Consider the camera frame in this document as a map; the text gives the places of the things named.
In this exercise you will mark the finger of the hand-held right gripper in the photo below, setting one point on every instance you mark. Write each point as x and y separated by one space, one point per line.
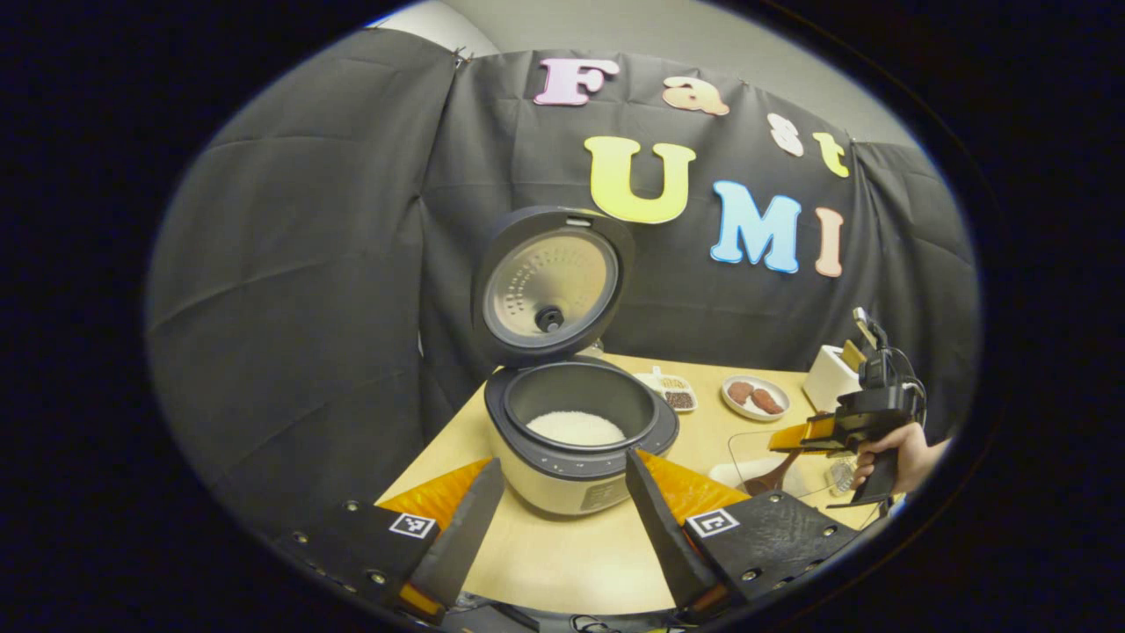
804 433

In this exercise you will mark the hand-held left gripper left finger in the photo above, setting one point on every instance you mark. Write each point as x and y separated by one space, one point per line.
461 545

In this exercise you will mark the white divided bean dish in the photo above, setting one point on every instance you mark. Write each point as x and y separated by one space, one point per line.
677 397

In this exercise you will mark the white chopstick holder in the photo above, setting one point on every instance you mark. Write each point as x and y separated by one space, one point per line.
826 378

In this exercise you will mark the small square glass bowl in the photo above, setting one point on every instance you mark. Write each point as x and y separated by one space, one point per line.
842 476

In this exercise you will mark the flat wooden utensil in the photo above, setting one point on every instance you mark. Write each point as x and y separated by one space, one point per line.
852 353

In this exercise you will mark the reddish brown meat piece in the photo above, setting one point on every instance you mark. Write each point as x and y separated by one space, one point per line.
740 392
767 402

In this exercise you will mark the round white plate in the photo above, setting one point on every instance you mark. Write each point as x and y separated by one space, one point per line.
743 411

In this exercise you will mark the dark brown wooden spoon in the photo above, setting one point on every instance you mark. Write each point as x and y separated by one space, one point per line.
773 479

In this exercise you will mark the white rice heap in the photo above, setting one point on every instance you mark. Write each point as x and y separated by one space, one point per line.
576 428

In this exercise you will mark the dark-lidded cream rice cooker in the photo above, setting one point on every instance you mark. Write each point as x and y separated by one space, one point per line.
545 290

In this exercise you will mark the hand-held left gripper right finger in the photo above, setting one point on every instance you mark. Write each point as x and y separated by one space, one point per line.
664 536

